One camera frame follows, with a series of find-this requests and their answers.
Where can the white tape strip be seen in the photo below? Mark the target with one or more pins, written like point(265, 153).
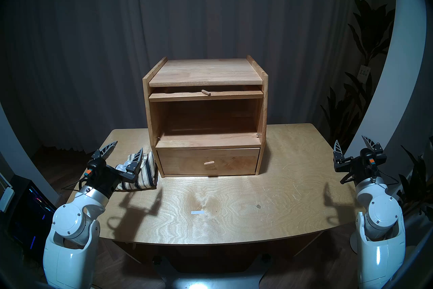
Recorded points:
point(197, 212)

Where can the black computer tower with lights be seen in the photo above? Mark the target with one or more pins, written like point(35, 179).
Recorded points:
point(32, 213)

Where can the tall dark leafy plant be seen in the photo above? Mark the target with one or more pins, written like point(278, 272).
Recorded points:
point(370, 34)

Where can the wooden cabinet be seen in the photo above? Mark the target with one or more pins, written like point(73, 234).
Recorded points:
point(209, 71)

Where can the small dark leafy plant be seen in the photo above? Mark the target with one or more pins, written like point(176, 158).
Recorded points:
point(417, 186)

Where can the wooden flip door with peg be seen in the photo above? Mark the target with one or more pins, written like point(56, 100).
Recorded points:
point(182, 96)

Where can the white plant label tag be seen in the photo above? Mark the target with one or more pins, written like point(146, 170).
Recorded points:
point(364, 74)

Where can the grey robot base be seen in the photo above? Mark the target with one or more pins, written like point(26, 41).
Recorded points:
point(209, 280)

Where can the small white box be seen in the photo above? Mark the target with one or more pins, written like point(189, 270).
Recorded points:
point(6, 198)

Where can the cream dark striped shirt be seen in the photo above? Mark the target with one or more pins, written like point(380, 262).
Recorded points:
point(147, 173)

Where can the white curved arch panel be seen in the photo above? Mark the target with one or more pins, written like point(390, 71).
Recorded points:
point(402, 71)
point(17, 159)

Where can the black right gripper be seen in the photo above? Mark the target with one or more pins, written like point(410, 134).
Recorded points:
point(365, 164)

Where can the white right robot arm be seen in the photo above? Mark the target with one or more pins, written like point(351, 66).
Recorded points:
point(382, 217)

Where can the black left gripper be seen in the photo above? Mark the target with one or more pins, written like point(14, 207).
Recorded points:
point(99, 176)

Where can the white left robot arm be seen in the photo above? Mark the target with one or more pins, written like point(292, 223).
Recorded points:
point(71, 224)

